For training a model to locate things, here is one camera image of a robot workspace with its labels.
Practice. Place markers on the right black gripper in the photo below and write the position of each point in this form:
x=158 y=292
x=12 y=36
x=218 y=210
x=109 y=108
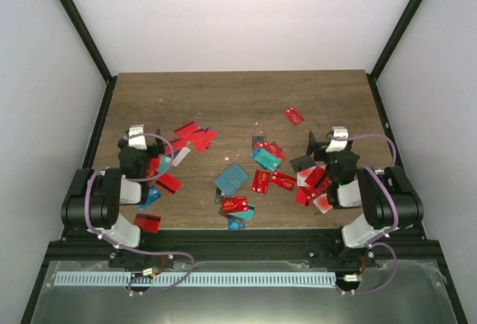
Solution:
x=312 y=146

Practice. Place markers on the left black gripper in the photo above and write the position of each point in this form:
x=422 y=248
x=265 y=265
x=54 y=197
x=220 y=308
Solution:
x=156 y=152

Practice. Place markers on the lone red card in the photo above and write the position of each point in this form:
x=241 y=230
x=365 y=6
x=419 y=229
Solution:
x=293 y=115

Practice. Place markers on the teal VIP card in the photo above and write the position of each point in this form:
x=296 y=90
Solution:
x=265 y=159

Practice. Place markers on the blue leather card holder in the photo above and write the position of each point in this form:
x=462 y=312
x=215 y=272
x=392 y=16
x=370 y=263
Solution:
x=231 y=180

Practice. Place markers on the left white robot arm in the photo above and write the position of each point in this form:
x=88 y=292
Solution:
x=94 y=198

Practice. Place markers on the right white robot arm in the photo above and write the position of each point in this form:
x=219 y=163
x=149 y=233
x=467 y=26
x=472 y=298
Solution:
x=386 y=197

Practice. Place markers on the black card right pile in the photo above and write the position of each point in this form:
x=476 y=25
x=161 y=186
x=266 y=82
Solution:
x=302 y=163

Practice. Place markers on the red VIP card centre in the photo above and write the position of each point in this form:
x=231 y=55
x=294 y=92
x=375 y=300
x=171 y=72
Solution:
x=273 y=148

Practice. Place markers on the red vip card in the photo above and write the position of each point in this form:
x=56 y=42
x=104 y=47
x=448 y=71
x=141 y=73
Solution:
x=273 y=148
x=231 y=205
x=283 y=180

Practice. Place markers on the red cards top left pile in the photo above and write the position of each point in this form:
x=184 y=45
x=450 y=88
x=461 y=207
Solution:
x=190 y=133

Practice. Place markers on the red VIP card right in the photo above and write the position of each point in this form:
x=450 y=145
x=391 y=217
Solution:
x=283 y=180

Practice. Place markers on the blue card left pile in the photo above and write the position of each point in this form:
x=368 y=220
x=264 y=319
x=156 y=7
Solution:
x=153 y=195

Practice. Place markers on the white red circle card right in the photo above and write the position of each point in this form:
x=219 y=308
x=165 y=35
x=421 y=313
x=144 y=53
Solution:
x=322 y=204

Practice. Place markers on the red chip card upright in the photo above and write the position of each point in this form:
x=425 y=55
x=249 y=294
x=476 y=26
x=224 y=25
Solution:
x=261 y=181

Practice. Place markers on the red card black stripe front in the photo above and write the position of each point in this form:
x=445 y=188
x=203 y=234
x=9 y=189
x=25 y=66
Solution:
x=148 y=223

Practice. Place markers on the red VIP card front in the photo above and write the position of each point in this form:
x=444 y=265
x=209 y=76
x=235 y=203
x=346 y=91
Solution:
x=231 y=205

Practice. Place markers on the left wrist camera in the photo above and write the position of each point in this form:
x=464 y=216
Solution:
x=134 y=137

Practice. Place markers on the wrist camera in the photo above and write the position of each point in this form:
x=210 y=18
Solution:
x=338 y=139
x=134 y=137

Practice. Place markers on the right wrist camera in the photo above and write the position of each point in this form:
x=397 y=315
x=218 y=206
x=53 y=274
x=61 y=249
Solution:
x=338 y=139

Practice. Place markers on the black aluminium frame rail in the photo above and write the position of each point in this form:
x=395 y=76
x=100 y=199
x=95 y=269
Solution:
x=320 y=247

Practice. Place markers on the light blue slotted cable duct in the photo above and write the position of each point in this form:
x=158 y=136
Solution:
x=199 y=279

